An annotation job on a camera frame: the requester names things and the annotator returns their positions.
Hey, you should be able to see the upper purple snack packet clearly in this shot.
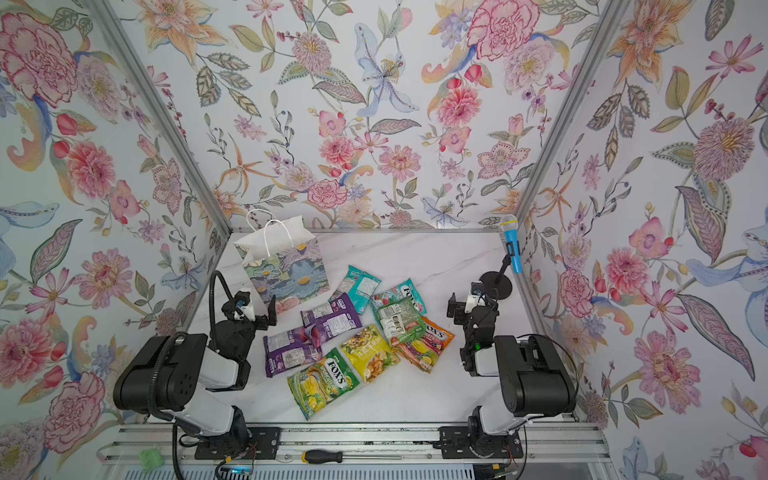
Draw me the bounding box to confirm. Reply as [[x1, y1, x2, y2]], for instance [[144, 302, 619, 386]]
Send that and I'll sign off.
[[301, 293, 362, 348]]

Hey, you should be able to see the orange Fox's fruits candy bag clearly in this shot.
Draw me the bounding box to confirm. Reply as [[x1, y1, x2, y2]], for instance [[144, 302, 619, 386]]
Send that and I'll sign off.
[[393, 317, 455, 374]]

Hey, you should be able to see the green snack packet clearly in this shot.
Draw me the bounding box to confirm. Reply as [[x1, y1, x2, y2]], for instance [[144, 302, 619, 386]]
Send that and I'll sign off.
[[375, 298, 426, 347]]

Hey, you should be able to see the purple snack packet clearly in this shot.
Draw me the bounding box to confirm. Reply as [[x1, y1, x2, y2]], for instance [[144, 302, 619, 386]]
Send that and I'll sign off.
[[301, 293, 362, 348], [262, 327, 323, 378]]

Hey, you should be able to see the lower purple snack packet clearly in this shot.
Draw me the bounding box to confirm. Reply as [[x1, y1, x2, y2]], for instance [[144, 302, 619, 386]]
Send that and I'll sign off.
[[262, 327, 323, 378]]

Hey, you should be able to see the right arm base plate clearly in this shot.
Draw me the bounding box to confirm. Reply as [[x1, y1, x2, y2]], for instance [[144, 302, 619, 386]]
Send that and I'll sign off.
[[432, 426, 524, 460]]

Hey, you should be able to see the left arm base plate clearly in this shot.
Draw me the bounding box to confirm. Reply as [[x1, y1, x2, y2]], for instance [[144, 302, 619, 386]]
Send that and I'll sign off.
[[194, 427, 282, 461]]

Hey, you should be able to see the yellow-green chips bag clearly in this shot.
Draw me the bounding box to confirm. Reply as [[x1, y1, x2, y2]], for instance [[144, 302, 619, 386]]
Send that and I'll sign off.
[[340, 325, 400, 383]]

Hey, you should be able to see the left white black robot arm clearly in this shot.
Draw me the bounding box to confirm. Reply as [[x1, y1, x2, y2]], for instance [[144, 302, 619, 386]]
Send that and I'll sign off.
[[113, 291, 281, 463]]

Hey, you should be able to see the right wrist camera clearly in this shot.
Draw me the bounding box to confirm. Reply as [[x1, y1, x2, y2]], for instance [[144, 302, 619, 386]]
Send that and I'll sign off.
[[464, 282, 485, 314]]

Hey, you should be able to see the black microphone stand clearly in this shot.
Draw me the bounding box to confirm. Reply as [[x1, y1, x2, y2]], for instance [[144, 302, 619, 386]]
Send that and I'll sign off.
[[479, 254, 513, 300]]

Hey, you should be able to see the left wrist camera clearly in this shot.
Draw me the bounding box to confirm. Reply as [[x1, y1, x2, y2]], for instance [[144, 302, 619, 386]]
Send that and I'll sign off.
[[234, 301, 255, 321]]

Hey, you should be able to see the blue toy microphone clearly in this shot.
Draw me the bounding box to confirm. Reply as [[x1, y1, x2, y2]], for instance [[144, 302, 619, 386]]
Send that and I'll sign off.
[[500, 215, 522, 274]]

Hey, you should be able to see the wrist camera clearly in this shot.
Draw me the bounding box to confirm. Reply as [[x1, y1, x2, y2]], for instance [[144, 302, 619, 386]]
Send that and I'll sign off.
[[464, 282, 485, 314], [234, 301, 255, 321]]

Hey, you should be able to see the floral paper gift bag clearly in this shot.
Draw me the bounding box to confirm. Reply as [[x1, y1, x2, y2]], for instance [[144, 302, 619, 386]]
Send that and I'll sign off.
[[234, 215, 330, 313]]

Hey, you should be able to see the black yellow screwdriver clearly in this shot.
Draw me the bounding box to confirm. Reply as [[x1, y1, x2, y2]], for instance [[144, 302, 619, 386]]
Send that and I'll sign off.
[[301, 449, 403, 465]]

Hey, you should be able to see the teal snack packet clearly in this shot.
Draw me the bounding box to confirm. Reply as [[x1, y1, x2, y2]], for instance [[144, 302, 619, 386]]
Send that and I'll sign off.
[[330, 265, 381, 314]]

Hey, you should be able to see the green Fox's candy bag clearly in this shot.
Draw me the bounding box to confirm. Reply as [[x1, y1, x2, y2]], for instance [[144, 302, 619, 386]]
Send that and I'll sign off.
[[287, 348, 360, 420]]

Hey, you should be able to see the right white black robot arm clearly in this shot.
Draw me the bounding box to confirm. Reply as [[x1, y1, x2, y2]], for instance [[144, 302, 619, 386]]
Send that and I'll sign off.
[[439, 295, 577, 460]]

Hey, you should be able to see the teal Fox's candy bag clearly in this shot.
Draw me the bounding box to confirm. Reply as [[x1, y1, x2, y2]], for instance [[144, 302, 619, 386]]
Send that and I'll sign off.
[[370, 279, 428, 316]]

